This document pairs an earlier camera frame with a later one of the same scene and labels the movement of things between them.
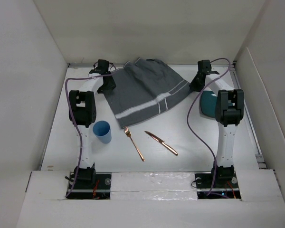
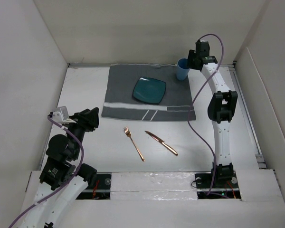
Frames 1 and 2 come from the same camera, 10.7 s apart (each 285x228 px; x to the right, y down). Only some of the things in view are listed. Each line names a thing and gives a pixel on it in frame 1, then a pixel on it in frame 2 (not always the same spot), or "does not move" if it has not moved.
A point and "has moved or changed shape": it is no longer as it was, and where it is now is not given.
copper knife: x=160 y=140 does not move
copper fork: x=128 y=133 does not move
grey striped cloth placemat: x=143 y=89 has moved or changed shape
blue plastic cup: x=102 y=129 to x=183 y=68
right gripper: x=194 y=84 to x=192 y=53
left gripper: x=110 y=85 to x=87 y=118
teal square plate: x=208 y=103 to x=149 y=90
